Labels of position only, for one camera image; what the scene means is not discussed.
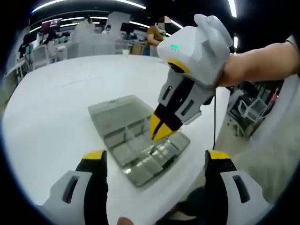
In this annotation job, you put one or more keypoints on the grey transparent guide fixture box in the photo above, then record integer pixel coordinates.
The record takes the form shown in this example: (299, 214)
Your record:
(117, 112)

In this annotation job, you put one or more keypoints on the white paper cup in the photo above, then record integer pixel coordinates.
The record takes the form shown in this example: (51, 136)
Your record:
(125, 51)

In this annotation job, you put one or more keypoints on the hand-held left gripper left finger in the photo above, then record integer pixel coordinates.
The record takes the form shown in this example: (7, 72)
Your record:
(93, 199)

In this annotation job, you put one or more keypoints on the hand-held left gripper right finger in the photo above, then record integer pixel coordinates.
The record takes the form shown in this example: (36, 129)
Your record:
(215, 199)

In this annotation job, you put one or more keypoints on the red display screen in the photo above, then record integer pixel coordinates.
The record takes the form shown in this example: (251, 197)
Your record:
(50, 24)

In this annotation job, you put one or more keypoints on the ceiling light strip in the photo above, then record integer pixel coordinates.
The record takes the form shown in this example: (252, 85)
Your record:
(232, 7)

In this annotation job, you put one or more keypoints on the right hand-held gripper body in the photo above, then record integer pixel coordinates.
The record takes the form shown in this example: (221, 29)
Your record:
(201, 54)

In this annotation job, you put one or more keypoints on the person's left hand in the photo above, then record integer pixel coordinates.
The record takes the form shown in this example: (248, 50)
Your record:
(125, 220)

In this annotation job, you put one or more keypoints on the operator in white shirt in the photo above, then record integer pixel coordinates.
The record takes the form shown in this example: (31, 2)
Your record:
(269, 152)

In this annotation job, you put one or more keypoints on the white stool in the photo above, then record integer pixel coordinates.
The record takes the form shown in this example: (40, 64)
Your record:
(250, 112)

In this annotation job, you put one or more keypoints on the stack of translucent bins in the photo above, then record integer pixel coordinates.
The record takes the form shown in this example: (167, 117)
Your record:
(93, 39)

